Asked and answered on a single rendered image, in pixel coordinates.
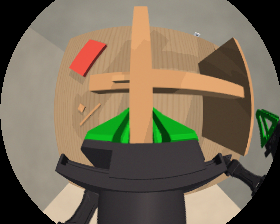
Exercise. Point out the brown wooden board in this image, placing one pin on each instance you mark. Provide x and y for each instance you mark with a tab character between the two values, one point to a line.
228	122
141	96

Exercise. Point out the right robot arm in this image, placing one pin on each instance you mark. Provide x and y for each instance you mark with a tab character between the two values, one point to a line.
238	171

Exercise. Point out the tan wooden flat bar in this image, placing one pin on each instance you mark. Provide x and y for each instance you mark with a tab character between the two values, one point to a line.
171	82

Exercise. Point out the red flat block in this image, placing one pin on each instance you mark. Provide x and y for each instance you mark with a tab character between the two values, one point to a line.
87	57

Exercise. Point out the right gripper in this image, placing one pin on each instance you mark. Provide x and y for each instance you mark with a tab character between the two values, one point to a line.
271	135

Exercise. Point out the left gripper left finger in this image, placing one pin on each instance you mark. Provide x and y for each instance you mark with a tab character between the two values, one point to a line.
112	129

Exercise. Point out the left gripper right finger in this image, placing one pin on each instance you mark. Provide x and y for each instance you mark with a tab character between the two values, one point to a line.
171	130

